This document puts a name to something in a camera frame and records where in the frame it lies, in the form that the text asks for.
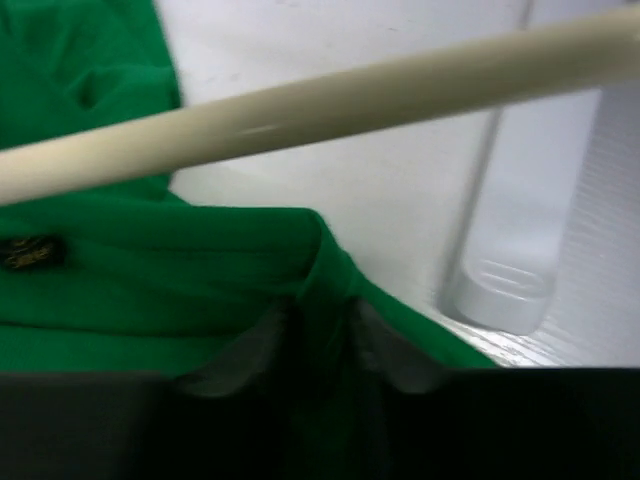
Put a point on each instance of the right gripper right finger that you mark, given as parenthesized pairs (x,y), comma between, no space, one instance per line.
(384,352)

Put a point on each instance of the green t shirt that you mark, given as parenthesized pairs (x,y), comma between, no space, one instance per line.
(130,276)

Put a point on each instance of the cream wire hanger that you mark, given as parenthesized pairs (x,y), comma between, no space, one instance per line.
(529,64)

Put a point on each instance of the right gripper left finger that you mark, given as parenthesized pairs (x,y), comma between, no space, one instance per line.
(247,361)

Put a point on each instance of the silver white clothes rack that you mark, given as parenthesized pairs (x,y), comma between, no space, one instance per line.
(547,269)

